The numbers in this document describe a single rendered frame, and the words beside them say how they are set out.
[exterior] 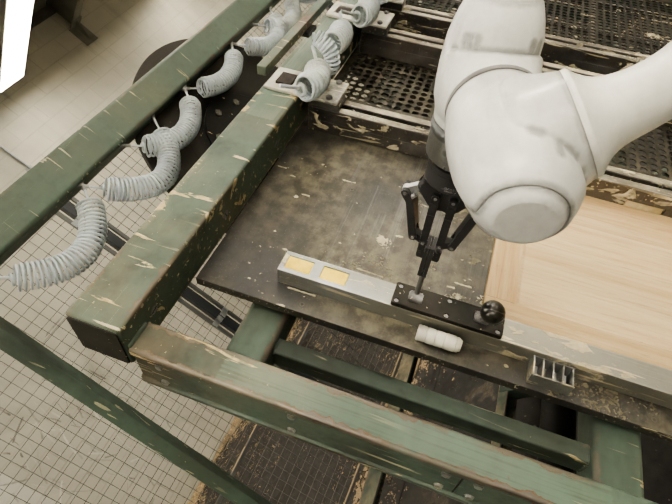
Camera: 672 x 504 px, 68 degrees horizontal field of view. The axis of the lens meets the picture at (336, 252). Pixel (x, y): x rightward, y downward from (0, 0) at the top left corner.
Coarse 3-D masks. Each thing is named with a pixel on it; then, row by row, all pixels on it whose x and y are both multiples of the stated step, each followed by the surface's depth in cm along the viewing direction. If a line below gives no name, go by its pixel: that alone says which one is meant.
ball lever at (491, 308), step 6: (492, 300) 78; (486, 306) 77; (492, 306) 77; (498, 306) 77; (480, 312) 78; (486, 312) 77; (492, 312) 76; (498, 312) 76; (504, 312) 77; (474, 318) 88; (480, 318) 87; (486, 318) 77; (492, 318) 76; (498, 318) 76; (486, 324) 87
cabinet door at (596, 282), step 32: (576, 224) 110; (608, 224) 111; (640, 224) 111; (512, 256) 103; (544, 256) 103; (576, 256) 104; (608, 256) 105; (640, 256) 105; (512, 288) 97; (544, 288) 98; (576, 288) 98; (608, 288) 99; (640, 288) 99; (512, 320) 92; (544, 320) 93; (576, 320) 93; (608, 320) 94; (640, 320) 94; (640, 352) 89
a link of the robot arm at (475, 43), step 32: (480, 0) 50; (512, 0) 49; (448, 32) 54; (480, 32) 50; (512, 32) 49; (544, 32) 51; (448, 64) 53; (480, 64) 50; (512, 64) 49; (448, 96) 52
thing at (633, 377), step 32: (288, 256) 96; (320, 288) 94; (352, 288) 92; (384, 288) 93; (416, 320) 91; (512, 352) 88; (544, 352) 86; (576, 352) 86; (608, 352) 86; (608, 384) 85; (640, 384) 83
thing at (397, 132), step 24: (336, 48) 116; (288, 72) 127; (336, 72) 119; (336, 96) 122; (312, 120) 128; (336, 120) 125; (360, 120) 123; (384, 120) 122; (408, 120) 123; (384, 144) 126; (408, 144) 123; (600, 192) 115; (624, 192) 113; (648, 192) 111
